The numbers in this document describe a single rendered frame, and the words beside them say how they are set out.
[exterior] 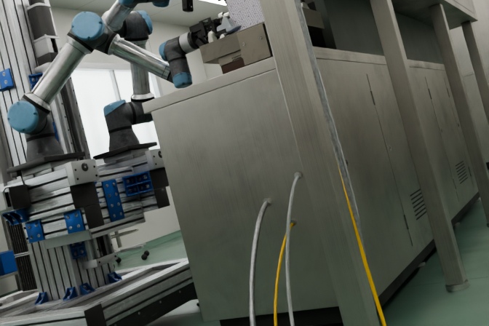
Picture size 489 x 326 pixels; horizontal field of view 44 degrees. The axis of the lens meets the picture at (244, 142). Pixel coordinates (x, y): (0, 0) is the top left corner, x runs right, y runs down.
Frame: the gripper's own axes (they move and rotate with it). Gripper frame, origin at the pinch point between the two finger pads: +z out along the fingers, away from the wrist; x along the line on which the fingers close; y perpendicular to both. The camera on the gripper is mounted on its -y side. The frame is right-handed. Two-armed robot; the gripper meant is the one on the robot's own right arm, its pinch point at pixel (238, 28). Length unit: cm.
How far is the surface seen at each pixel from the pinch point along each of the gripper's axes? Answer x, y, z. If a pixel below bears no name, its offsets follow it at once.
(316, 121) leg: -77, -45, 52
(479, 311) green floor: -13, -109, 60
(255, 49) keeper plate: -21.9, -14.4, 15.4
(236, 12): -0.3, 5.7, 1.1
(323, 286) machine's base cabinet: -26, -92, 19
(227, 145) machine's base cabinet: -25.9, -41.9, -1.6
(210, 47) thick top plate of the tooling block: -20.0, -7.8, -2.0
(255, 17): -0.2, 1.3, 8.0
